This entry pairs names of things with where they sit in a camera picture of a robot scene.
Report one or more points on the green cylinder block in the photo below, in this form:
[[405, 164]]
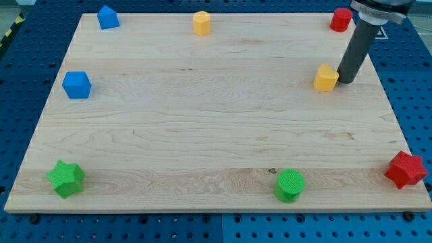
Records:
[[289, 185]]

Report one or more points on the yellow heart block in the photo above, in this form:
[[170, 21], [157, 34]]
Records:
[[325, 78]]

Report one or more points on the blue cube block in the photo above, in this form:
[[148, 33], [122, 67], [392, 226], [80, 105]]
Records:
[[77, 85]]

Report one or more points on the robot arm flange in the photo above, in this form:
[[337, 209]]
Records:
[[379, 12]]

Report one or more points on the red star block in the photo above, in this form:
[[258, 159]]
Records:
[[405, 169]]

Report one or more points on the blue pentagon block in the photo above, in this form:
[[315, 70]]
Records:
[[107, 18]]

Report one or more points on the red cylinder block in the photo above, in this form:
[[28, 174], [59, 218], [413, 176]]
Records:
[[341, 19]]

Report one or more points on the green star block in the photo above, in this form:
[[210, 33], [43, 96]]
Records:
[[66, 178]]

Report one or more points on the wooden board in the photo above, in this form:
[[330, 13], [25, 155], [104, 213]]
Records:
[[180, 123]]

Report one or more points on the yellow hexagon block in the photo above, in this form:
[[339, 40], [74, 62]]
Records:
[[202, 23]]

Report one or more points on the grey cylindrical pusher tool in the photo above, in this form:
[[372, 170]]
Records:
[[357, 50]]

